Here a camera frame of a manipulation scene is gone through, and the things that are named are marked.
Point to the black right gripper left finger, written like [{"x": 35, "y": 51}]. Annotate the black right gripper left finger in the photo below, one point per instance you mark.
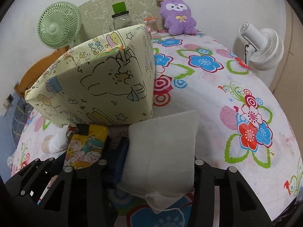
[{"x": 79, "y": 198}]

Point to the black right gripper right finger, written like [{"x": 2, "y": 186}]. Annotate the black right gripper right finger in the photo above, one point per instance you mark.
[{"x": 239, "y": 205}]

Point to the cartoon printed storage box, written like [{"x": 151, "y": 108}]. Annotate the cartoon printed storage box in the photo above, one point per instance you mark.
[{"x": 107, "y": 80}]

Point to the white tissue brown pack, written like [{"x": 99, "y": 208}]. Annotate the white tissue brown pack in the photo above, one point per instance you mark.
[{"x": 55, "y": 143}]

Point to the yellow cartoon pouch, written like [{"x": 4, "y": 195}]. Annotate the yellow cartoon pouch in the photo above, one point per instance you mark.
[{"x": 86, "y": 146}]

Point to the grey plaid blanket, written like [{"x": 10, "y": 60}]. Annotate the grey plaid blanket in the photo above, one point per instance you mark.
[{"x": 21, "y": 114}]

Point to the floral tablecloth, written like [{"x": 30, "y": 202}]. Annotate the floral tablecloth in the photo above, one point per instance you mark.
[{"x": 241, "y": 123}]

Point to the wooden chair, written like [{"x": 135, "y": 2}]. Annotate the wooden chair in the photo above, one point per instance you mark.
[{"x": 36, "y": 71}]

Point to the white standing fan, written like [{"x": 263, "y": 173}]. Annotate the white standing fan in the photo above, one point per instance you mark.
[{"x": 265, "y": 48}]

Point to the green desk fan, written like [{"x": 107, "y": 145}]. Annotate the green desk fan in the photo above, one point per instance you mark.
[{"x": 59, "y": 26}]

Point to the glass mason jar mug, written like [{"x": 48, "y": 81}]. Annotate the glass mason jar mug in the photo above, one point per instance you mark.
[{"x": 121, "y": 20}]

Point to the cotton swab container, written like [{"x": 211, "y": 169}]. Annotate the cotton swab container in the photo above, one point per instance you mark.
[{"x": 151, "y": 24}]

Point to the green cup on jar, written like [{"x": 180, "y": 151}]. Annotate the green cup on jar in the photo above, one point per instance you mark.
[{"x": 119, "y": 7}]

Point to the purple plush toy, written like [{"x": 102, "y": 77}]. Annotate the purple plush toy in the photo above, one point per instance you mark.
[{"x": 177, "y": 17}]

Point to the wall socket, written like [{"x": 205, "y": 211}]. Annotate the wall socket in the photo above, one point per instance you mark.
[{"x": 7, "y": 103}]

